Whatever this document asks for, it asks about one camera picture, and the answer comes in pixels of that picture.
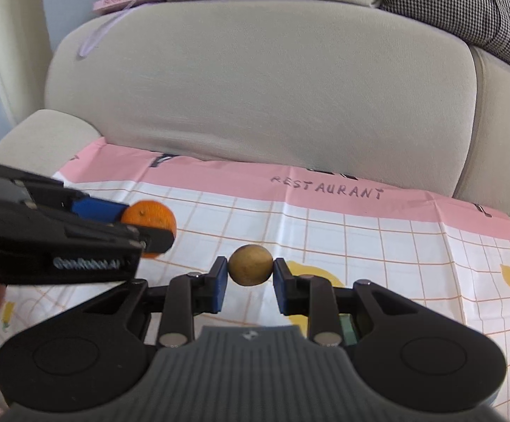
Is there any lemon print checked cloth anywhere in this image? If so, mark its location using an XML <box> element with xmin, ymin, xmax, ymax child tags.
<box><xmin>0</xmin><ymin>136</ymin><xmax>510</xmax><ymax>409</ymax></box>

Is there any purple ribbon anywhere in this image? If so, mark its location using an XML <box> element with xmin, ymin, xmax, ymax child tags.
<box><xmin>77</xmin><ymin>0</ymin><xmax>150</xmax><ymax>58</ymax></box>

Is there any brown kiwi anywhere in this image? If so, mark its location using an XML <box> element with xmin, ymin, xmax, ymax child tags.
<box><xmin>229</xmin><ymin>244</ymin><xmax>274</xmax><ymax>286</ymax></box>

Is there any orange mandarin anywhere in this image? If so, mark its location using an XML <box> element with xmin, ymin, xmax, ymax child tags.
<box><xmin>121</xmin><ymin>201</ymin><xmax>177</xmax><ymax>259</ymax></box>

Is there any beige sofa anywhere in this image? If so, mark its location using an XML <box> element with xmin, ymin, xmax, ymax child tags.
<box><xmin>0</xmin><ymin>0</ymin><xmax>510</xmax><ymax>238</ymax></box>

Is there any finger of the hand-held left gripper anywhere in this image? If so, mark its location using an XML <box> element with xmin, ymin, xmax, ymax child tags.
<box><xmin>106</xmin><ymin>224</ymin><xmax>175</xmax><ymax>256</ymax></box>
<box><xmin>26</xmin><ymin>185</ymin><xmax>130</xmax><ymax>225</ymax></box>

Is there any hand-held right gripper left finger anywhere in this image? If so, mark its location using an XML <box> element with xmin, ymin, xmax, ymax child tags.
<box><xmin>81</xmin><ymin>256</ymin><xmax>230</xmax><ymax>349</ymax></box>

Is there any houndstooth cushion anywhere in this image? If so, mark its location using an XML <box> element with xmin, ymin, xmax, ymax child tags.
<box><xmin>378</xmin><ymin>0</ymin><xmax>510</xmax><ymax>80</ymax></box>

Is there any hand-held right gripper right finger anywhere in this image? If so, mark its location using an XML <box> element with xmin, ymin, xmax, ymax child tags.
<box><xmin>273</xmin><ymin>257</ymin><xmax>418</xmax><ymax>347</ymax></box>

